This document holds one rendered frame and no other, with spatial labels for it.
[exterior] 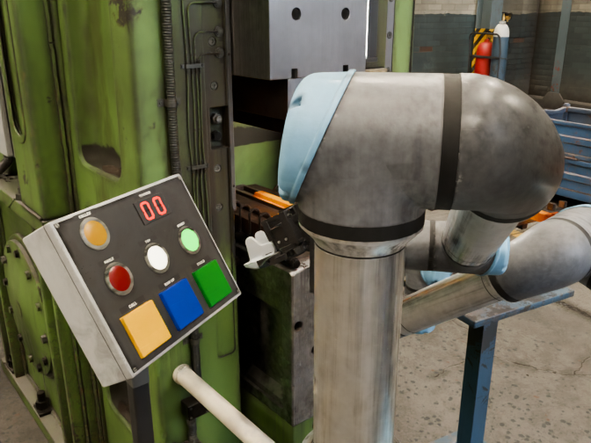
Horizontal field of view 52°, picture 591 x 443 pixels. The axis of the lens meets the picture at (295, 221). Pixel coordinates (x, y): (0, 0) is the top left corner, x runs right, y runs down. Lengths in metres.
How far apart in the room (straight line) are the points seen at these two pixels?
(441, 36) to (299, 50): 8.19
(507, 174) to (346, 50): 1.06
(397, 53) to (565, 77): 8.78
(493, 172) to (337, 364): 0.23
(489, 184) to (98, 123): 1.37
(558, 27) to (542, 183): 10.18
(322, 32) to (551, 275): 0.76
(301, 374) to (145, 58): 0.86
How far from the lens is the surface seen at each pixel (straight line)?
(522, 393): 2.80
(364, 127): 0.48
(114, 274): 1.05
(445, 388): 2.74
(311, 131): 0.49
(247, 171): 1.98
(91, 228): 1.05
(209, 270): 1.20
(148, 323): 1.06
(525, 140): 0.51
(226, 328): 1.67
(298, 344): 1.57
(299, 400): 1.66
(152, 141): 1.40
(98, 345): 1.05
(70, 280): 1.03
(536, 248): 1.06
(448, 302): 1.15
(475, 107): 0.49
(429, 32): 9.44
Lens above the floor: 1.51
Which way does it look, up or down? 19 degrees down
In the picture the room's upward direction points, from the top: straight up
